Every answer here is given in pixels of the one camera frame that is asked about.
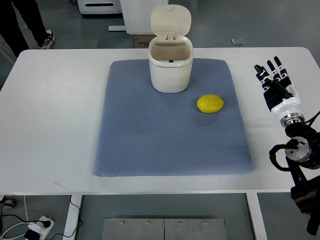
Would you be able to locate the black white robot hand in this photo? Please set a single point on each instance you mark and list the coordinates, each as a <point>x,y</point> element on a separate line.
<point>280,94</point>

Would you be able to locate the yellow lemon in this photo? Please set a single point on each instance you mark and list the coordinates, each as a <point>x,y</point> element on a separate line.
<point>209,103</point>

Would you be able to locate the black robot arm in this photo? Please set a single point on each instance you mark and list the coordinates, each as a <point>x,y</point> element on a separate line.
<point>301,151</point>

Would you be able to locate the cream trash bin with lid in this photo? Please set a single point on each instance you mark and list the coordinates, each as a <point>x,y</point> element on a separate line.
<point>170,53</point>

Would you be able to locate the grey floor socket plate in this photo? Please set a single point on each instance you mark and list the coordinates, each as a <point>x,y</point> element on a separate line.
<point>237,41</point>

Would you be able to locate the right white table leg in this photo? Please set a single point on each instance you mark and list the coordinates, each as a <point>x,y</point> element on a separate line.
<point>256,216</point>

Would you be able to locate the white table leg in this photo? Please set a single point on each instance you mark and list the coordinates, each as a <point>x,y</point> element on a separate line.
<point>256,216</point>
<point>72,220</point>

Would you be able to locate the blue quilted mat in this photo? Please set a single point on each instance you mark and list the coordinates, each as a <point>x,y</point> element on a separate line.
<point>144,132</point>

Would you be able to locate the cardboard box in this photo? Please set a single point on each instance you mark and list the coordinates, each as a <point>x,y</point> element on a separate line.
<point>142,41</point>

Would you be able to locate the white cabinet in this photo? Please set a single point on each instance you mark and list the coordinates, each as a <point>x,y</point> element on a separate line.
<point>137,16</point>

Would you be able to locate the white appliance with slot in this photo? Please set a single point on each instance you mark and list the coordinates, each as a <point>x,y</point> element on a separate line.
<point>103,7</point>

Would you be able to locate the black white sneaker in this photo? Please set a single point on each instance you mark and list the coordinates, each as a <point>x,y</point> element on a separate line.
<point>49,40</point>

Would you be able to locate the left white table leg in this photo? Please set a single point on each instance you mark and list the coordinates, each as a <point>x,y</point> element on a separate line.
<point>72,220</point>

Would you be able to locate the white power strip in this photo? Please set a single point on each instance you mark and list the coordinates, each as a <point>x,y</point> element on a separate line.
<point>42,227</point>

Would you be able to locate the caster wheel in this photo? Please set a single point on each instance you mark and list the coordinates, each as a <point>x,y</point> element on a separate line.
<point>7,202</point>

